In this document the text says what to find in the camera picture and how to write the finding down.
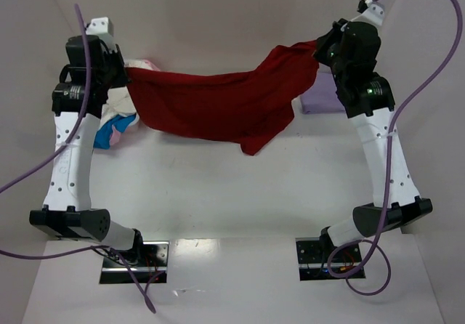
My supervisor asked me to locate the cream white t shirt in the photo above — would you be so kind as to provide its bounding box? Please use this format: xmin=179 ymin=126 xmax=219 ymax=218
xmin=100 ymin=60 xmax=153 ymax=125

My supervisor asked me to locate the folded purple t shirt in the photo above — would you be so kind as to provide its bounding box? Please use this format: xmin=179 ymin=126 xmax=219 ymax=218
xmin=299 ymin=72 xmax=344 ymax=114

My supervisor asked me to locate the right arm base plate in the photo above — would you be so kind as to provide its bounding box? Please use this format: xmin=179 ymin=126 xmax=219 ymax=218
xmin=296 ymin=238 xmax=362 ymax=281

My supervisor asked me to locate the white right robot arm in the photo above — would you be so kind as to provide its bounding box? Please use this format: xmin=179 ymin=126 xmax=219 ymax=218
xmin=314 ymin=19 xmax=433 ymax=248

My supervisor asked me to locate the blue t shirt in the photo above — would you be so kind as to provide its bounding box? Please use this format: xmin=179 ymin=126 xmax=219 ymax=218
xmin=94 ymin=114 xmax=140 ymax=150

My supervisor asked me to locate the red t shirt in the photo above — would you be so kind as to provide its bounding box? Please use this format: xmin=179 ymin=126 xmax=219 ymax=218
xmin=126 ymin=41 xmax=319 ymax=155

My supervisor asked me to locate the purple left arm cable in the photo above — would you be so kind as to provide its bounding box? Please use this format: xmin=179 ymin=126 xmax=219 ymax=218
xmin=0 ymin=4 xmax=158 ymax=314

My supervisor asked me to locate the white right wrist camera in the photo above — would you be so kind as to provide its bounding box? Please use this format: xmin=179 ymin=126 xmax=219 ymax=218
xmin=355 ymin=0 xmax=386 ymax=27

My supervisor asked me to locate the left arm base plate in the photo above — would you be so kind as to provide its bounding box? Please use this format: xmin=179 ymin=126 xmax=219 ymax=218
xmin=99 ymin=241 xmax=169 ymax=285

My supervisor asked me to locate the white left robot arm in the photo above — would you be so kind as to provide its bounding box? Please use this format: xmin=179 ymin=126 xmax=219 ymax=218
xmin=29 ymin=35 xmax=143 ymax=264

